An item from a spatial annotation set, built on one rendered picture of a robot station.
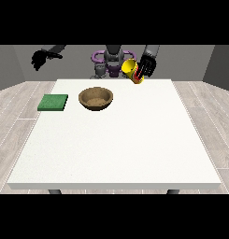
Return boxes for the brown wooden bowl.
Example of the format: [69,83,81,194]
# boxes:
[78,86,115,111]

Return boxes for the green square pad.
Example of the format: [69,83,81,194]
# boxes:
[36,93,69,112]

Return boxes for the grey robot trunk purple rings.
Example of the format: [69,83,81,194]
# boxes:
[90,45,137,80]

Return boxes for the yellow cup with melon print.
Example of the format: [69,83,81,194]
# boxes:
[121,58,145,85]

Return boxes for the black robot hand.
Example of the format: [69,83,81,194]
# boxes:
[136,54,157,78]
[30,49,64,72]

